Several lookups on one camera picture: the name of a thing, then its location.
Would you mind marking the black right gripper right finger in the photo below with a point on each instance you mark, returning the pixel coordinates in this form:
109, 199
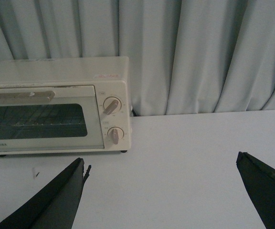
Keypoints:
259, 181

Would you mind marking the cream oven door with handle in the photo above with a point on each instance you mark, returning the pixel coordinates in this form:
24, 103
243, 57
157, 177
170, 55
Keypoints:
49, 118

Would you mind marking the oven control knob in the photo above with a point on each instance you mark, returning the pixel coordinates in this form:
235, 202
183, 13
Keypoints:
111, 105
116, 134

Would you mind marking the lower oven control knob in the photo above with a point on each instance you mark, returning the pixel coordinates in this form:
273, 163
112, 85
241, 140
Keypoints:
116, 134

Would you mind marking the pale grey curtain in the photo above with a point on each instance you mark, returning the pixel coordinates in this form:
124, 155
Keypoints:
186, 56

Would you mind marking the upper oven control knob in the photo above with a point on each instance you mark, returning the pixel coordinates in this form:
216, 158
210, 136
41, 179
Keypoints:
111, 105

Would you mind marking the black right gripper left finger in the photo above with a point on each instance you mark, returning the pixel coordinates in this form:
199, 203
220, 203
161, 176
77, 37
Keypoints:
54, 206

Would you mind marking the cream Toshiba toaster oven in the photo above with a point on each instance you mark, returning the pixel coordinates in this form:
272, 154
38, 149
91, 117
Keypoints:
108, 75

